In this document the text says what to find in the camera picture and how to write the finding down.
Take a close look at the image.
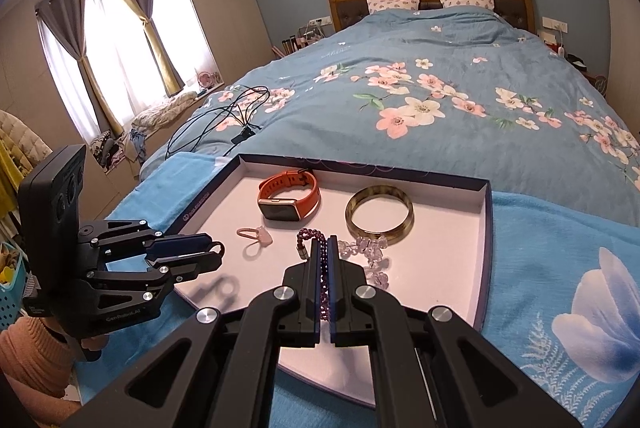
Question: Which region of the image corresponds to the olive mottled bangle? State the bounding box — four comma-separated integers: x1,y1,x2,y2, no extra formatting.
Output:
345,186,415,245

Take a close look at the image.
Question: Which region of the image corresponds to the bedside table with small items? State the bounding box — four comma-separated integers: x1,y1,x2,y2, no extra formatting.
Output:
542,32,608,94

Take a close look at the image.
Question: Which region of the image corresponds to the person's left forearm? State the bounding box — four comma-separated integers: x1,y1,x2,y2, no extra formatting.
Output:
0,315,77,401

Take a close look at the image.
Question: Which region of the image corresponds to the clear crystal bracelet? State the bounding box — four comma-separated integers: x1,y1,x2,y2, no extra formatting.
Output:
336,235,391,291

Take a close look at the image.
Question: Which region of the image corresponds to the beige wardrobe beside coat rack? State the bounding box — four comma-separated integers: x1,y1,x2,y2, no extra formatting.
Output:
595,0,640,119

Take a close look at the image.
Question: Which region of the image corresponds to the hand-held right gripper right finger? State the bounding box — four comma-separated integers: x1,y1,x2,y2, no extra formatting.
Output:
327,235,583,428

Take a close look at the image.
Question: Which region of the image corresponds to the orange smartwatch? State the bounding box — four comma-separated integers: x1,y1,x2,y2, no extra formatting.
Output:
257,169,321,221

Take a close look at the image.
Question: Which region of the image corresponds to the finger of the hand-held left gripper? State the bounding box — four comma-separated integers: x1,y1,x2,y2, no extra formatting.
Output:
90,243,227,305
77,220,213,259

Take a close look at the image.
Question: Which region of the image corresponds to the white sheer curtain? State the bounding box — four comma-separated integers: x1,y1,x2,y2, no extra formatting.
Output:
45,0,211,144

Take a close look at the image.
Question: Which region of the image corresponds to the black cable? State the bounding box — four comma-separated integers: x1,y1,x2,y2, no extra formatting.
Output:
165,85,271,159

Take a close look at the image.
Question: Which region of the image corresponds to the dark blue shallow box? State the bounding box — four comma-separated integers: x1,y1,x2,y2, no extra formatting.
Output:
167,153,493,409

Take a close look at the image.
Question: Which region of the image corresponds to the purple bead bracelet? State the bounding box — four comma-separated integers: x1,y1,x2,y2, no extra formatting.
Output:
296,229,333,321

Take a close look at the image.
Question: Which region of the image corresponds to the bed with floral duvet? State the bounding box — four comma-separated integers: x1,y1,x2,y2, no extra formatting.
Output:
140,5,640,229

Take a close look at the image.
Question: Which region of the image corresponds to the person's left hand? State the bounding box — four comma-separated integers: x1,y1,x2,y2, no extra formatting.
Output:
74,333,107,363

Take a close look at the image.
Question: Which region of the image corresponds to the bedside clutter of bottles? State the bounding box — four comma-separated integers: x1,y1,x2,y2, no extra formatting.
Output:
272,25,326,59

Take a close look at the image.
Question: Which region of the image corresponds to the beige window seat cabinet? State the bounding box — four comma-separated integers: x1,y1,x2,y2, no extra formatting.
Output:
80,83,226,219

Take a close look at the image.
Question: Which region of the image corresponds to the white quilted jacket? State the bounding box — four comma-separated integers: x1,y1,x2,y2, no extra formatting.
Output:
0,110,51,189

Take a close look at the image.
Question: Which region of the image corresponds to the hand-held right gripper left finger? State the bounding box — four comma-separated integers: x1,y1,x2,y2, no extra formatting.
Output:
62,235,326,428

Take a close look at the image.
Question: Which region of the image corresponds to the beige wardrobe beside window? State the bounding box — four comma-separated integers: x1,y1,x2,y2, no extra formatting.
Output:
155,0,281,89

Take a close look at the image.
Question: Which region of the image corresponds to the yellow cloth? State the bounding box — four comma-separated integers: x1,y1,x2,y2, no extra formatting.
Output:
0,143,23,221

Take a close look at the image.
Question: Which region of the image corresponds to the blue cloth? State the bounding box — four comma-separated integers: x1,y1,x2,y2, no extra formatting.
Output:
122,128,148,164

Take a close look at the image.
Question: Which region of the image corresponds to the blue floral blanket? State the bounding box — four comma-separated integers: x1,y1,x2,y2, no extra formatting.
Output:
75,155,640,428

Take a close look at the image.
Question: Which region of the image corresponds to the pile of pale bedding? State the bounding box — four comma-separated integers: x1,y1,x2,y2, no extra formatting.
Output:
131,90,198,131

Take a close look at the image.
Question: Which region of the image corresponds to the blue plastic basket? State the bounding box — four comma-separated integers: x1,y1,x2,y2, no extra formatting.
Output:
0,253,33,331

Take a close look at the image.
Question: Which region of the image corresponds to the dark patterned cloth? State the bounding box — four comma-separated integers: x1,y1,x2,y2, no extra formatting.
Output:
90,133,126,169

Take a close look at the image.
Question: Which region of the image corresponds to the patterned pillow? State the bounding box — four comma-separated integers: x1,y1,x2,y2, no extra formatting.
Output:
367,0,421,14
438,0,497,11

